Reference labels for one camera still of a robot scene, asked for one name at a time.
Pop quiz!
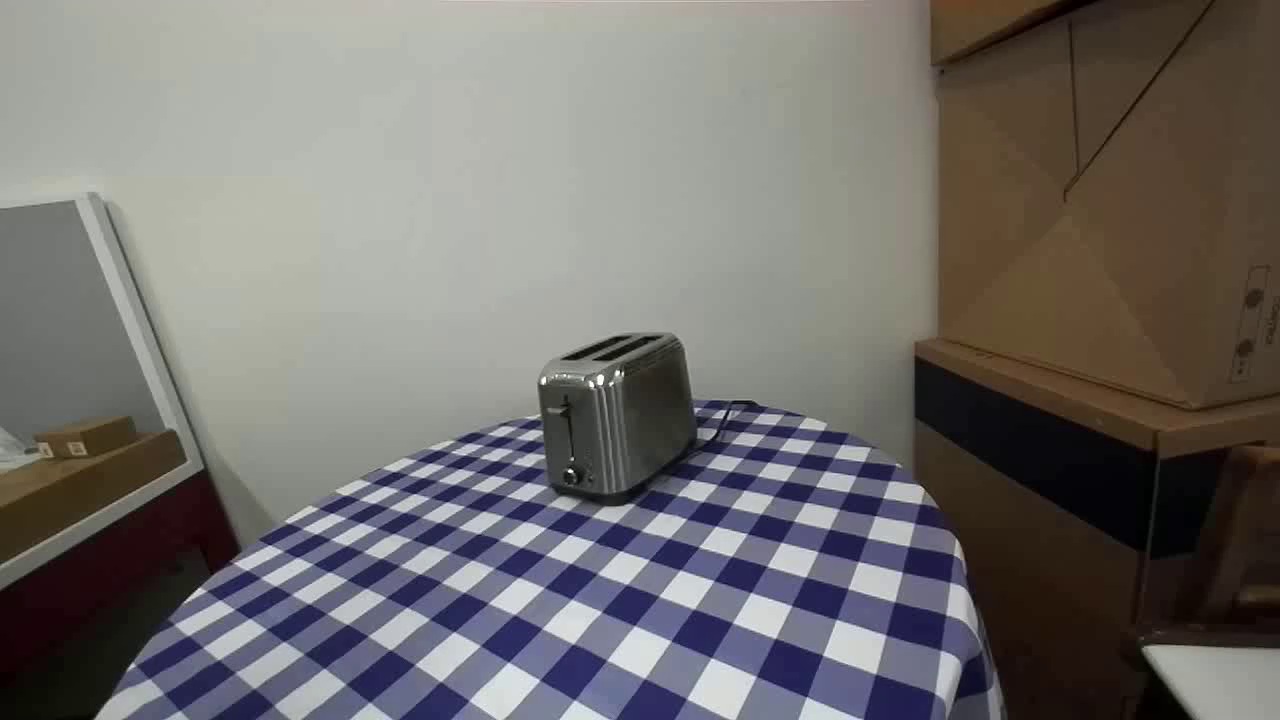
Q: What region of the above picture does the white framed board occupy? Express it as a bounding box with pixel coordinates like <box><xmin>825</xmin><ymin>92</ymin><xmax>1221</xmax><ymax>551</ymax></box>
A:
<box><xmin>0</xmin><ymin>194</ymin><xmax>207</xmax><ymax>592</ymax></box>

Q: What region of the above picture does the wooden cabinet with black stripe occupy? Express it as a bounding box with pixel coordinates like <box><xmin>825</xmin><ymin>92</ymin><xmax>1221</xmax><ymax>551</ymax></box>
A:
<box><xmin>909</xmin><ymin>336</ymin><xmax>1280</xmax><ymax>720</ymax></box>

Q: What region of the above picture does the dark red low cabinet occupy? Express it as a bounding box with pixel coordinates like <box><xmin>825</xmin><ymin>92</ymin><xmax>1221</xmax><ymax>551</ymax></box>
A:
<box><xmin>0</xmin><ymin>470</ymin><xmax>246</xmax><ymax>720</ymax></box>

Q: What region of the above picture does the large brown cardboard box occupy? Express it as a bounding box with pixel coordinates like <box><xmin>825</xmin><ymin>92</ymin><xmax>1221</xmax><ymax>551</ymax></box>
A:
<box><xmin>927</xmin><ymin>0</ymin><xmax>1280</xmax><ymax>411</ymax></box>

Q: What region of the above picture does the white folding chair wooden frame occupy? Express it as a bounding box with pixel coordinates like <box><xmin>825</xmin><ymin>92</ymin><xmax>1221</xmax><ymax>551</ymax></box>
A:
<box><xmin>1132</xmin><ymin>444</ymin><xmax>1280</xmax><ymax>720</ymax></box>

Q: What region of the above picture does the blue white checkered tablecloth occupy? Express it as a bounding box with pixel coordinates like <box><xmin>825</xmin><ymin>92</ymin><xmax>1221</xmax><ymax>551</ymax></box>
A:
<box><xmin>93</xmin><ymin>396</ymin><xmax>1008</xmax><ymax>720</ymax></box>

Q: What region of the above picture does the stainless steel two-slot toaster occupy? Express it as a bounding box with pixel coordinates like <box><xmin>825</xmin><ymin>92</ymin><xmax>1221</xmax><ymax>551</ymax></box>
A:
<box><xmin>531</xmin><ymin>330</ymin><xmax>702</xmax><ymax>504</ymax></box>

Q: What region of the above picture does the black toaster power cable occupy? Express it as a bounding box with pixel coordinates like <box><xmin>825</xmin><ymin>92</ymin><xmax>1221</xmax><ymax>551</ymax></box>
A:
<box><xmin>689</xmin><ymin>396</ymin><xmax>772</xmax><ymax>461</ymax></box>

